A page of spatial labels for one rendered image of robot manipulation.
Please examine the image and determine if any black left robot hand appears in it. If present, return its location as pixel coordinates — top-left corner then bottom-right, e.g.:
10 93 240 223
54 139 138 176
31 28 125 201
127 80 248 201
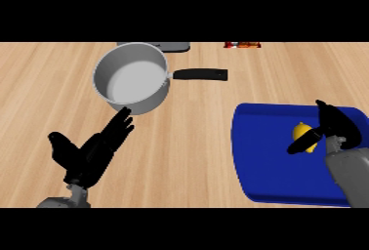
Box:
47 106 135 189

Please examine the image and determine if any red and orange package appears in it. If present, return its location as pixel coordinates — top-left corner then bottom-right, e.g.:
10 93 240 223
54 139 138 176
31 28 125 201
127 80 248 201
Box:
222 42 262 50

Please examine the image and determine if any grey pot with black handle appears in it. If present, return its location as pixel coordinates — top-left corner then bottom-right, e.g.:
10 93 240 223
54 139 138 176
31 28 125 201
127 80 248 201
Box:
91 42 228 116

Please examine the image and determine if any grey flat appliance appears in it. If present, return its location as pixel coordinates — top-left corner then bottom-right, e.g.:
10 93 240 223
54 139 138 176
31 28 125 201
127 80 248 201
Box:
115 42 192 54

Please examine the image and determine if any yellow lemon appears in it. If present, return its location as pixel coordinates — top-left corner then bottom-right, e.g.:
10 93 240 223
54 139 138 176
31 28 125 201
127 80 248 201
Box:
290 121 320 154

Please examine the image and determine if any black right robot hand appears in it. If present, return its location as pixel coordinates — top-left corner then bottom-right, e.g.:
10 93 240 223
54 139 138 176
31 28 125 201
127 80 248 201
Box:
284 99 366 155

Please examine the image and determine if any blue tray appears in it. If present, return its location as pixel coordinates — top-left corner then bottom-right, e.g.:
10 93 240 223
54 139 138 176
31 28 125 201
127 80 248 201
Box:
230 103 369 208

